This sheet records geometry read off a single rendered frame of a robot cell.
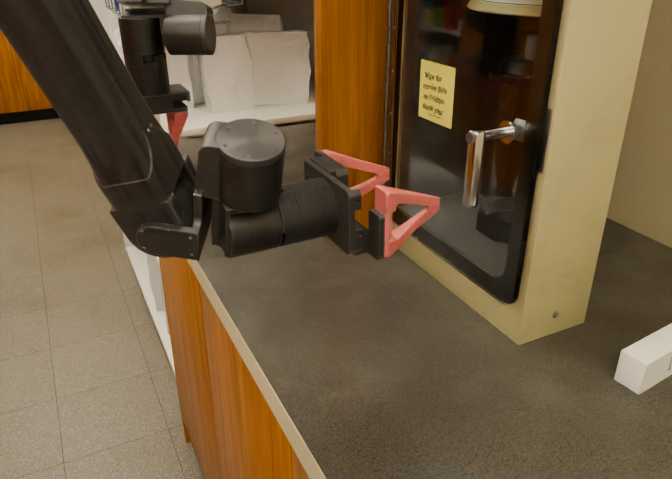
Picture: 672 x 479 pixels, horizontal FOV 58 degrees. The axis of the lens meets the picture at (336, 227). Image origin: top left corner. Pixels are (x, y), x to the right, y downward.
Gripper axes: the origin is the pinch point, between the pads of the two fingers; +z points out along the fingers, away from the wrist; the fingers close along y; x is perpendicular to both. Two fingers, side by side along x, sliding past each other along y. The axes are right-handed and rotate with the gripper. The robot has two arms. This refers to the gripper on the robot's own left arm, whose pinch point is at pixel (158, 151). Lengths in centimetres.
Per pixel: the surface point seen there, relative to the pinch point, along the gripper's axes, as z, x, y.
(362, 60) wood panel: -12.2, -9.0, 30.1
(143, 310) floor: 109, 134, 7
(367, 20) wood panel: -17.9, -9.0, 30.9
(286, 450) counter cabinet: 31.4, -34.7, 4.9
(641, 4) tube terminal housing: -23, -46, 42
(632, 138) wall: 3, -23, 75
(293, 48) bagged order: 1, 82, 57
